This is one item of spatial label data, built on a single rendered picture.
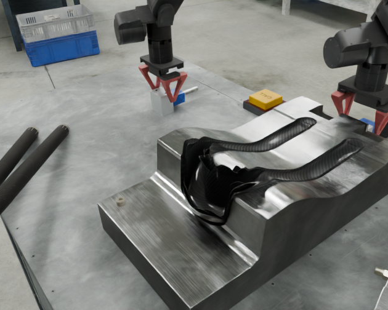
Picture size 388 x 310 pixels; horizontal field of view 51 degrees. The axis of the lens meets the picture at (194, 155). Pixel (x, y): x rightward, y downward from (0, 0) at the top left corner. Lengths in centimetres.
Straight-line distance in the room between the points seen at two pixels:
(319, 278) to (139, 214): 29
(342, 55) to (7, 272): 154
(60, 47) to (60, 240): 318
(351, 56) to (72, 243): 59
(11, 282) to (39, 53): 238
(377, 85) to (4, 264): 158
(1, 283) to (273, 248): 142
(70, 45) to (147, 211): 325
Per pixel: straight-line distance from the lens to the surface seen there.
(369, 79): 86
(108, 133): 100
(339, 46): 79
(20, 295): 180
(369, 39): 81
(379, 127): 90
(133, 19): 95
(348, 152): 78
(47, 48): 382
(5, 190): 71
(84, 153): 95
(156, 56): 99
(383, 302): 51
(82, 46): 388
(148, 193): 70
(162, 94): 104
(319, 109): 91
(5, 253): 198
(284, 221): 58
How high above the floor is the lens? 130
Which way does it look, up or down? 34 degrees down
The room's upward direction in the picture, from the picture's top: 3 degrees counter-clockwise
